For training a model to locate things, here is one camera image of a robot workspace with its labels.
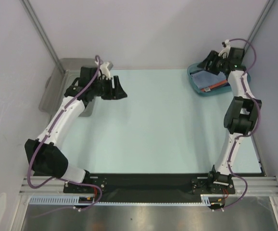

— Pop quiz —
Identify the teal transparent plastic tray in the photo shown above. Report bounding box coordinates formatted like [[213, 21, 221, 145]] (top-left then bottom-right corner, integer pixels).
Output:
[[186, 61, 252, 99]]

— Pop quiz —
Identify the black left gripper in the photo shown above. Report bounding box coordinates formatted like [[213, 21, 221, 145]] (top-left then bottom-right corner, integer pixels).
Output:
[[91, 76, 127, 100]]

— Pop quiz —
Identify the right aluminium corner post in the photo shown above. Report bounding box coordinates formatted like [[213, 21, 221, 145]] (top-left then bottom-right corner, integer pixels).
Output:
[[246, 0, 277, 45]]

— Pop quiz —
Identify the orange towel with teal trim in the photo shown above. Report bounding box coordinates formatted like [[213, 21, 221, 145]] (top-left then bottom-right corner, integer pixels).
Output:
[[200, 80, 228, 92]]

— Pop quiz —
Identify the light blue towel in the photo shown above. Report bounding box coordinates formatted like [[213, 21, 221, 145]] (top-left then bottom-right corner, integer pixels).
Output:
[[190, 71, 227, 89]]

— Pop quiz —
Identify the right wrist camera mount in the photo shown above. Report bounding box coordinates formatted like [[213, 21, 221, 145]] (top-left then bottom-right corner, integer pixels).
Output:
[[218, 39, 231, 59]]

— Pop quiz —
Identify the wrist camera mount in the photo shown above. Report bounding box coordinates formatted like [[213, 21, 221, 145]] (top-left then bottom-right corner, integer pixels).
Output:
[[218, 39, 231, 59], [98, 62, 113, 80]]

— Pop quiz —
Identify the grey plastic bin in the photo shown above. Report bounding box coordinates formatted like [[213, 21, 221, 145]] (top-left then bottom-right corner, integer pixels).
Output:
[[39, 58, 96, 117]]

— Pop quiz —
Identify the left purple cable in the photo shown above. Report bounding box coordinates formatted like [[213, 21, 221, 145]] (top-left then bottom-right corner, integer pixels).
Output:
[[27, 55, 103, 217]]

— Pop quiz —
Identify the purple cable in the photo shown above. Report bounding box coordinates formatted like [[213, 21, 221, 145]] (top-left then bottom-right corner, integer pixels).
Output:
[[227, 38, 261, 212], [27, 55, 103, 217]]

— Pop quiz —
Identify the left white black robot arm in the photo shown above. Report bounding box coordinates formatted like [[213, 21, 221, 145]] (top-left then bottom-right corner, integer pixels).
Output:
[[25, 62, 127, 193]]

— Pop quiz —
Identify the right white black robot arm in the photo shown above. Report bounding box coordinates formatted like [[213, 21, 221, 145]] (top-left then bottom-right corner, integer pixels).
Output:
[[198, 47, 262, 193]]

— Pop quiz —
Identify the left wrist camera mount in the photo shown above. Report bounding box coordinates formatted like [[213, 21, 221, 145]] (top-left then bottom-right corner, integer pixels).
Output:
[[98, 62, 113, 80]]

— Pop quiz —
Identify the left aluminium corner post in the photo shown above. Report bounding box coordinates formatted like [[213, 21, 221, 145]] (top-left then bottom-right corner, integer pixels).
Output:
[[19, 0, 62, 67]]

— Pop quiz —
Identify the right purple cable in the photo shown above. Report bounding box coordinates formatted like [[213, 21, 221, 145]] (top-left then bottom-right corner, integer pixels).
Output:
[[227, 38, 261, 212]]

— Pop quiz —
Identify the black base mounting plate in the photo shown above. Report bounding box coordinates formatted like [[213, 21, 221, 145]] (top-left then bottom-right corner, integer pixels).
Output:
[[63, 172, 236, 195]]

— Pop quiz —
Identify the aluminium corner post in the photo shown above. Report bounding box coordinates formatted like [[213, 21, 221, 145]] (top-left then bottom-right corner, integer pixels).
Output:
[[246, 0, 277, 45], [19, 0, 62, 67]]

